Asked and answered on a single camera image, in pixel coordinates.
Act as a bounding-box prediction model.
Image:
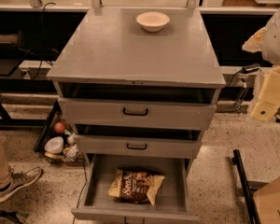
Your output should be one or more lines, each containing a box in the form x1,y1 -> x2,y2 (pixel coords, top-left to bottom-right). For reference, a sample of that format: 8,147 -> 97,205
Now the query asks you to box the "red apple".
54,122 -> 66,133

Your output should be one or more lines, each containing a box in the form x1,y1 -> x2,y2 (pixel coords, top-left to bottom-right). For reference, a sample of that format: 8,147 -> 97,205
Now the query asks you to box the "brown chip bag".
108,169 -> 165,206

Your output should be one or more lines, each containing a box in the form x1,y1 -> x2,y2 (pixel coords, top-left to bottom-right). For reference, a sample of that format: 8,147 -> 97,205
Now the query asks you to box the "black metal bar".
232,149 -> 260,224

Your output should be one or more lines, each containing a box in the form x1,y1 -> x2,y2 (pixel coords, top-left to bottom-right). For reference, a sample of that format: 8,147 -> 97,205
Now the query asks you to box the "grey middle drawer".
75,134 -> 202,159

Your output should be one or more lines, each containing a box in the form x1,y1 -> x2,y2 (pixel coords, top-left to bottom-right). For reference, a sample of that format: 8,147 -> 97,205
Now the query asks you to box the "cardboard box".
253,176 -> 280,224

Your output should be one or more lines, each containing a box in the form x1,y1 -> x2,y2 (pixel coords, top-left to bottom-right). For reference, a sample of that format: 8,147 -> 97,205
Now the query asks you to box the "grey top drawer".
58,98 -> 216,130

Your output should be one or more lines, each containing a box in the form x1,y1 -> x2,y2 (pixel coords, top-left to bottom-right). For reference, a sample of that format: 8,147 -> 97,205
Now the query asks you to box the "grey drawer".
71,153 -> 201,224
75,134 -> 202,159
58,98 -> 216,130

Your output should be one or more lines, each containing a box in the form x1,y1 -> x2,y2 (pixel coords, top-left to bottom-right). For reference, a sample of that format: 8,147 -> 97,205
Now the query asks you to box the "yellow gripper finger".
250,65 -> 280,121
242,27 -> 266,53

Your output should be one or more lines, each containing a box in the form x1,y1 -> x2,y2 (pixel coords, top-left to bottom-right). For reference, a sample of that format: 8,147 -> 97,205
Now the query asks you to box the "wire basket of items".
44,120 -> 85,165

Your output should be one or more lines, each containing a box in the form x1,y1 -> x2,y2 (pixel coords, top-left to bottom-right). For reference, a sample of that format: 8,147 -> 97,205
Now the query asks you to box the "white bowl on counter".
136,12 -> 170,33

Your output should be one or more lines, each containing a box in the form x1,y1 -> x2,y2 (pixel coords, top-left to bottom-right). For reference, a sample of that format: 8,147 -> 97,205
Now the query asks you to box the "grey bottom drawer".
71,153 -> 201,224

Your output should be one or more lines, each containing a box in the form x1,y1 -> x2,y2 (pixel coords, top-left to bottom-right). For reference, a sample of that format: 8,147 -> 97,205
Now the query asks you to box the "grey drawer cabinet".
46,7 -> 227,161

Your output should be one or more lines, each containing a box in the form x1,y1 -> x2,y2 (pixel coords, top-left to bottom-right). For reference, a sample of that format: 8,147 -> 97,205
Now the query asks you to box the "black power adapter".
242,63 -> 260,74

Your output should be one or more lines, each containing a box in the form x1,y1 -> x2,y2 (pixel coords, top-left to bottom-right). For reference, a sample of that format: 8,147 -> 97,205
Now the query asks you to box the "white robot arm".
242,8 -> 280,121

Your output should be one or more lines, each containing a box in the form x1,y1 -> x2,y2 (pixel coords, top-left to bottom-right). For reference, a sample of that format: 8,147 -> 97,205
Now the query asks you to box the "white bowl in basket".
44,136 -> 63,154

